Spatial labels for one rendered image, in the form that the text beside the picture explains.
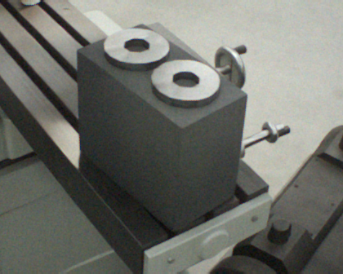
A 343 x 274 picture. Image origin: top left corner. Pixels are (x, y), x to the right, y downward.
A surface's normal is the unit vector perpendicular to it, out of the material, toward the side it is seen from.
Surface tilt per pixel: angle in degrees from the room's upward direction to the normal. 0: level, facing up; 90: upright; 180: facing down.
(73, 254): 90
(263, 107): 0
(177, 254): 90
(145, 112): 90
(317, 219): 0
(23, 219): 90
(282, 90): 0
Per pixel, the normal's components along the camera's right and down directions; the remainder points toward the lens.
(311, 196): 0.00, -0.76
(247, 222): 0.52, 0.56
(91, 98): -0.79, 0.40
